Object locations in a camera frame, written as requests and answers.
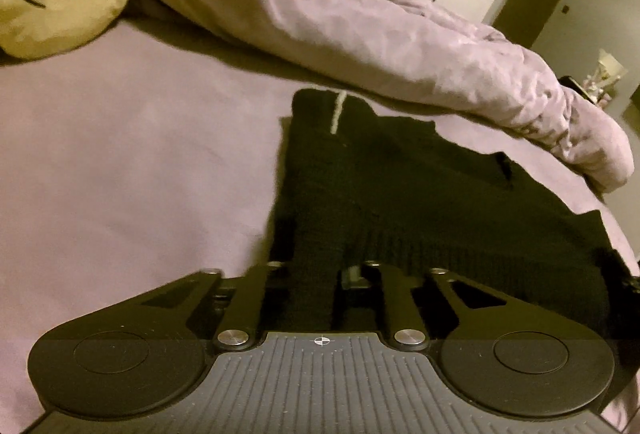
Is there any dark door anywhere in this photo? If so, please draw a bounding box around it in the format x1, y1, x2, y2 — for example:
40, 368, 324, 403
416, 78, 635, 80
492, 0, 640, 82

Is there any purple crumpled duvet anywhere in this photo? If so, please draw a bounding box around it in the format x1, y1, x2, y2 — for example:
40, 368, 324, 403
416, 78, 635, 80
139, 0, 634, 193

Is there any black knit sweater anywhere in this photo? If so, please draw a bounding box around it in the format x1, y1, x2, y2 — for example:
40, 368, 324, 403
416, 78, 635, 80
267, 88, 632, 340

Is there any white wrapped bouquet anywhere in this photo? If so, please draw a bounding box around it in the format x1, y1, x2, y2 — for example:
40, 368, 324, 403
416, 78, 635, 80
596, 48, 629, 91

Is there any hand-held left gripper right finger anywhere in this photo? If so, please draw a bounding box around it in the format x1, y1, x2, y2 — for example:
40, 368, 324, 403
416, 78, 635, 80
341, 260, 507, 352

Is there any bed with purple sheet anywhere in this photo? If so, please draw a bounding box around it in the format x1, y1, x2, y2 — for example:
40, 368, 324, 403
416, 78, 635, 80
0, 16, 640, 434

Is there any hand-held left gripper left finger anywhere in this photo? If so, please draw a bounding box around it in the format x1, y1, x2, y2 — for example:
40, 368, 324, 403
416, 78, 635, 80
127, 260, 290, 350

